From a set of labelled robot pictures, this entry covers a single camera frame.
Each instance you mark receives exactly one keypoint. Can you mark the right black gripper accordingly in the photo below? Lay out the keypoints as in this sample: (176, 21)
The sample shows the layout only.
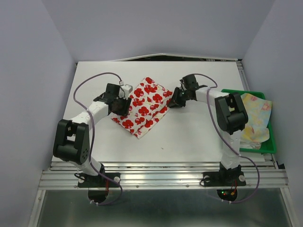
(175, 101)

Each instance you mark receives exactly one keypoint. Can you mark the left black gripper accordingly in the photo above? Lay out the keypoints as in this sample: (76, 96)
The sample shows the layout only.
(124, 111)

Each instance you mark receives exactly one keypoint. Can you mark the red poppy print skirt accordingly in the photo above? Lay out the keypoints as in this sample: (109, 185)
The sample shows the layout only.
(149, 104)

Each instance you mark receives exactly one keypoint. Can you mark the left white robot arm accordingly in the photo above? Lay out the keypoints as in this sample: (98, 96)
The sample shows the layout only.
(72, 140)

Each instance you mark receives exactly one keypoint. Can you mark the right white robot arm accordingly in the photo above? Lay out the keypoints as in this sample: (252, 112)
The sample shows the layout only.
(227, 112)

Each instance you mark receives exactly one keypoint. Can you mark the pastel floral skirt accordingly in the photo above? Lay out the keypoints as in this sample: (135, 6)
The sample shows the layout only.
(256, 129)

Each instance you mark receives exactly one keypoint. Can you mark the green plastic tray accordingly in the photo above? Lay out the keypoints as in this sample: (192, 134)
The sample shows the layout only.
(268, 147)

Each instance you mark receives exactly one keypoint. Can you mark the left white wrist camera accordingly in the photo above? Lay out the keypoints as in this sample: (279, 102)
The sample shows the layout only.
(125, 90)

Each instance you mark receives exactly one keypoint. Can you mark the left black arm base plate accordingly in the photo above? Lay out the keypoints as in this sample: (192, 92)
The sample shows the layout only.
(88, 181)

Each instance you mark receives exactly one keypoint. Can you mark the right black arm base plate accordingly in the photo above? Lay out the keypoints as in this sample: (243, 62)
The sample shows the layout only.
(221, 179)

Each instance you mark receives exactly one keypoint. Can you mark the aluminium rail frame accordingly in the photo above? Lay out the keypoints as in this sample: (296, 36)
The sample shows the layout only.
(160, 175)

